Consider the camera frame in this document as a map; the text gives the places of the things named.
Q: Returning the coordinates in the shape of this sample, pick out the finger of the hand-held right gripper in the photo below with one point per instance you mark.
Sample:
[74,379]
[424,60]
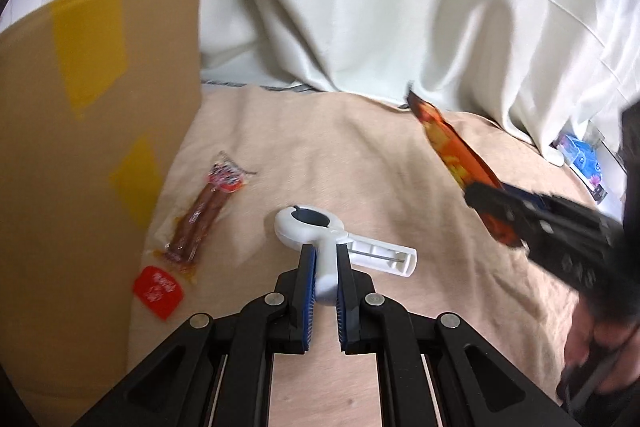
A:
[540,232]
[565,209]

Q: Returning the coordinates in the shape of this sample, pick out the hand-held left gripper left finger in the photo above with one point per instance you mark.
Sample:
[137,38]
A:
[309,292]

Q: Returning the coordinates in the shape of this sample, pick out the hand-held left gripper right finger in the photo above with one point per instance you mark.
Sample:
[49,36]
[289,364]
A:
[342,302]

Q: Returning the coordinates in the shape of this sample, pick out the white plastic clip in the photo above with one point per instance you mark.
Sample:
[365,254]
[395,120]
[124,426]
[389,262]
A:
[327,267]

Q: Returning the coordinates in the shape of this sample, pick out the orange snack packet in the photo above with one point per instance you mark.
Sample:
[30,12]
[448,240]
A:
[450,147]

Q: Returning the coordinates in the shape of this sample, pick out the brown cardboard box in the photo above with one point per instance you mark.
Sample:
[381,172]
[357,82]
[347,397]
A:
[75,157]

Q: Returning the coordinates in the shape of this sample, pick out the person's right hand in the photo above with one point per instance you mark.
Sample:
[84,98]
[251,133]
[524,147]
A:
[582,337]

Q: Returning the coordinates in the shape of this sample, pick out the blue printed packet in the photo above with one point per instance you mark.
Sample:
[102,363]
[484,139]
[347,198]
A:
[582,159]

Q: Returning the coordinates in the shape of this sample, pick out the clear sausage packet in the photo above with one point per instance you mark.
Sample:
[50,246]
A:
[200,217]

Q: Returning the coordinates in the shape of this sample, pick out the small red packet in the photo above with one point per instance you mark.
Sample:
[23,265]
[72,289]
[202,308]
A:
[157,292]

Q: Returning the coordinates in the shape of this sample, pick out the dark patterned cloth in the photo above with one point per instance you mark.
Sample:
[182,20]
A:
[280,87]

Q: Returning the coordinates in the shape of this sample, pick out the white curtain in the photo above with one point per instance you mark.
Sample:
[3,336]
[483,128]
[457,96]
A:
[375,7]

